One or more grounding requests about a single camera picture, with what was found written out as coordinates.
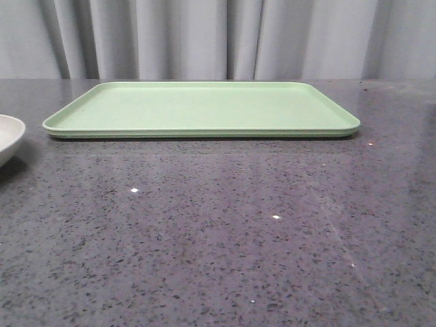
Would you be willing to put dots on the grey pleated curtain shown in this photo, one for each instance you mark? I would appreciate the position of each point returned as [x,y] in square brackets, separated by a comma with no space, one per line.
[218,40]

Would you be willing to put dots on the white round plate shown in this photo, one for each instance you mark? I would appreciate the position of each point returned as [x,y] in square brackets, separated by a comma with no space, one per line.
[12,132]

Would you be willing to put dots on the light green rectangular tray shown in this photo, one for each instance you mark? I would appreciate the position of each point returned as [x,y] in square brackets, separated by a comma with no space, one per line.
[202,110]

